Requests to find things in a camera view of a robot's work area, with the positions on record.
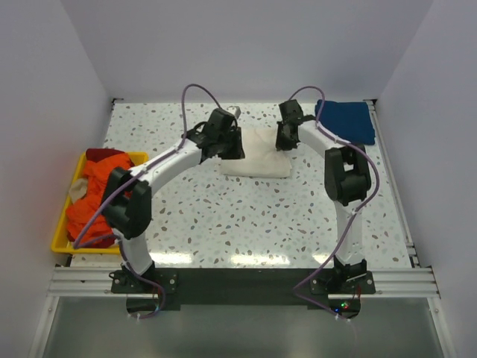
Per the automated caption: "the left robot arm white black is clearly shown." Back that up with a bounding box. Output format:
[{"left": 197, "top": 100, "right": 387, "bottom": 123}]
[{"left": 101, "top": 106, "right": 245, "bottom": 293}]

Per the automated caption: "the orange t shirt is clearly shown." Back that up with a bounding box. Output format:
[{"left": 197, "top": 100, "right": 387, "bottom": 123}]
[{"left": 66, "top": 152, "right": 133, "bottom": 248}]

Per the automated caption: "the cream white t shirt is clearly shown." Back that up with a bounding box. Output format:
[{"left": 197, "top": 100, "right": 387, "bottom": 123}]
[{"left": 219, "top": 128, "right": 291, "bottom": 178}]

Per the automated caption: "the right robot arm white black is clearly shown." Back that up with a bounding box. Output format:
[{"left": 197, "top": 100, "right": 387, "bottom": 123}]
[{"left": 276, "top": 99, "right": 372, "bottom": 293}]

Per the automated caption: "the purple cable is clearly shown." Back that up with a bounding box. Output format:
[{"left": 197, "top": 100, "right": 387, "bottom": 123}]
[
  {"left": 292, "top": 86, "right": 381, "bottom": 313},
  {"left": 72, "top": 84, "right": 223, "bottom": 320}
]

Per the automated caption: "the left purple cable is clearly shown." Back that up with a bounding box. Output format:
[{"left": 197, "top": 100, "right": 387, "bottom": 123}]
[{"left": 72, "top": 84, "right": 223, "bottom": 320}]

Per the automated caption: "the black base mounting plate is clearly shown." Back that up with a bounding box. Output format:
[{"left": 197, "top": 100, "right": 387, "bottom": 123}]
[{"left": 109, "top": 268, "right": 376, "bottom": 315}]

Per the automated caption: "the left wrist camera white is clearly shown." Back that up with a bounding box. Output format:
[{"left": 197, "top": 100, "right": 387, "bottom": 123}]
[{"left": 227, "top": 105, "right": 241, "bottom": 119}]

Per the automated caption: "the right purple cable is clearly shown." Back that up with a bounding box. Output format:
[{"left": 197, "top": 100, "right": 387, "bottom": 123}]
[{"left": 292, "top": 86, "right": 381, "bottom": 313}]

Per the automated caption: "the folded blue t shirt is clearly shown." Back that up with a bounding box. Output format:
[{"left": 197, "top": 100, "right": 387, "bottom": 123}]
[{"left": 320, "top": 101, "right": 376, "bottom": 145}]

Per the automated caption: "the dark red t shirt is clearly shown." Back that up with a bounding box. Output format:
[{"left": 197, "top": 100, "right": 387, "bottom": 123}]
[{"left": 85, "top": 148, "right": 124, "bottom": 163}]

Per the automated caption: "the aluminium frame rail front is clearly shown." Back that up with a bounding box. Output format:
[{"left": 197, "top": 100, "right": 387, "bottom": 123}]
[{"left": 47, "top": 266, "right": 440, "bottom": 298}]

